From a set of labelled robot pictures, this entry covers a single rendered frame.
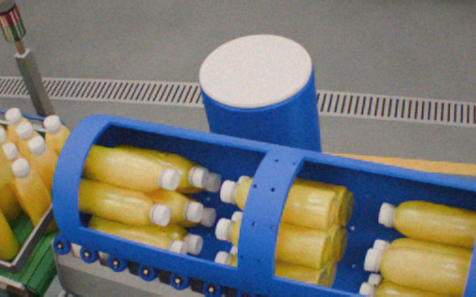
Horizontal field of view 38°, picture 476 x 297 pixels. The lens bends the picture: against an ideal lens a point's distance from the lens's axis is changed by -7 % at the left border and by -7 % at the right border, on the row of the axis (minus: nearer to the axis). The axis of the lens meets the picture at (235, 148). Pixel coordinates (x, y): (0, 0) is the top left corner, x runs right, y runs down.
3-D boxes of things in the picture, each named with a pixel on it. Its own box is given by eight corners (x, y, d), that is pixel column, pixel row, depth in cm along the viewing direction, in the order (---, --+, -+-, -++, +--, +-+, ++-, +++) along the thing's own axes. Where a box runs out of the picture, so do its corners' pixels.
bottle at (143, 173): (75, 180, 146) (157, 200, 139) (77, 146, 144) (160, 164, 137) (94, 174, 152) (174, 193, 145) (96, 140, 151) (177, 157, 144)
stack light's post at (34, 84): (123, 289, 266) (23, 57, 190) (115, 287, 268) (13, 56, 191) (128, 281, 269) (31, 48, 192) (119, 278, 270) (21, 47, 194)
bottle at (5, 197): (2, 201, 180) (-26, 149, 167) (25, 200, 179) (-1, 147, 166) (-5, 223, 175) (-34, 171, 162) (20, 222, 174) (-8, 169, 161)
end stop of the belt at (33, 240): (19, 273, 156) (14, 265, 154) (16, 272, 157) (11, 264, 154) (98, 150, 181) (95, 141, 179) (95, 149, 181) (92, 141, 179)
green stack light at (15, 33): (18, 43, 184) (12, 29, 181) (1, 41, 187) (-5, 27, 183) (30, 29, 188) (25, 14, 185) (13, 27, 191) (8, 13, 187)
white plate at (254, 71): (320, 37, 186) (320, 40, 187) (216, 32, 194) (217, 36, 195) (299, 109, 168) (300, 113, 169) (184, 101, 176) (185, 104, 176)
